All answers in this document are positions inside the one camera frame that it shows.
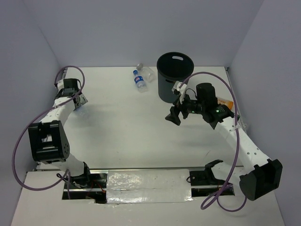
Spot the clear empty plastic bottle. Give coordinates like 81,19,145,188
136,63,156,82

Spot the metal base rail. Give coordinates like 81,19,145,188
62,169,224,204

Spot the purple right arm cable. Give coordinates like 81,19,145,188
181,72,248,212

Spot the dark grey plastic bin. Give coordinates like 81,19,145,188
157,52,194,103

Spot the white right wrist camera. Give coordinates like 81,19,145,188
172,81,187,103

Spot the Pepsi label clear bottle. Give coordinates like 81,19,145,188
133,70,148,93

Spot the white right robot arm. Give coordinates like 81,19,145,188
165,81,283,201

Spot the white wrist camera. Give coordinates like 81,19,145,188
55,79,64,91
172,81,187,103

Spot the green label clear bottle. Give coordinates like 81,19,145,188
238,114,249,130

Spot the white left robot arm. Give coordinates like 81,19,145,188
28,79,92,188

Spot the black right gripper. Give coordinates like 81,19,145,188
165,90,205,125

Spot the silver foil covered panel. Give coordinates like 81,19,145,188
106,169,192,204

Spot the orange label juice bottle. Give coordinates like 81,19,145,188
217,97,234,110

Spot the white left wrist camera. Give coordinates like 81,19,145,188
55,79,64,91

